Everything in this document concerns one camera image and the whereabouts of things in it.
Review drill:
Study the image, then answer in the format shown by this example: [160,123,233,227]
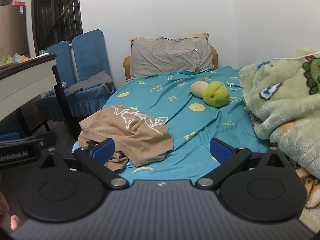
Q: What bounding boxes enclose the tan t-shirt with white print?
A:
[78,105,174,171]

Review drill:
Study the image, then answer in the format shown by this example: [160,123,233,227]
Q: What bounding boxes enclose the person's left hand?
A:
[0,192,21,232]

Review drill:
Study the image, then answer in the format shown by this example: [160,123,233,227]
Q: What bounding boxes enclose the teal patterned bed sheet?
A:
[103,67,270,183]

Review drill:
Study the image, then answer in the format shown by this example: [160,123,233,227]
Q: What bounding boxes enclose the green and beige plush toy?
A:
[190,81,230,108]

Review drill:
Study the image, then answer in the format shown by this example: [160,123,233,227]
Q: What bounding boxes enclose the near blue covered chair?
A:
[34,29,116,124]

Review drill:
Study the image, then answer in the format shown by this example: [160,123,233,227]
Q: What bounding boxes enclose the blue covered chair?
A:
[46,41,76,100]
[34,29,116,124]

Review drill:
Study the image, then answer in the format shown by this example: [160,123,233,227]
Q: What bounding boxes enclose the small blue white toy figure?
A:
[44,81,68,97]

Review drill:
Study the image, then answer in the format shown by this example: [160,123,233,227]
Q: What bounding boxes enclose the grey cloth on chair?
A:
[68,71,114,94]

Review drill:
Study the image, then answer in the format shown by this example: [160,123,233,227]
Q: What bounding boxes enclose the light green fleece blanket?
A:
[239,48,319,177]

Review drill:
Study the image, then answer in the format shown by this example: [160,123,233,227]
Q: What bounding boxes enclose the items on table top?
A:
[1,50,48,66]

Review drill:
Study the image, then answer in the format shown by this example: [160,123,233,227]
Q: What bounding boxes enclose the far blue covered chair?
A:
[46,41,76,100]

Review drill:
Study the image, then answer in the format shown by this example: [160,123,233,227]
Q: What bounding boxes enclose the grey pillow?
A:
[130,34,217,79]

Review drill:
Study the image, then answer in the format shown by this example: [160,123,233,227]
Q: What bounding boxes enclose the brown cabinet with pink box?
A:
[0,5,30,56]

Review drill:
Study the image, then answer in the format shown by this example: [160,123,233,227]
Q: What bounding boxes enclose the black window grille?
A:
[31,0,83,53]

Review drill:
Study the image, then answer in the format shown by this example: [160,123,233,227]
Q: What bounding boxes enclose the white table with black frame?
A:
[1,54,81,139]

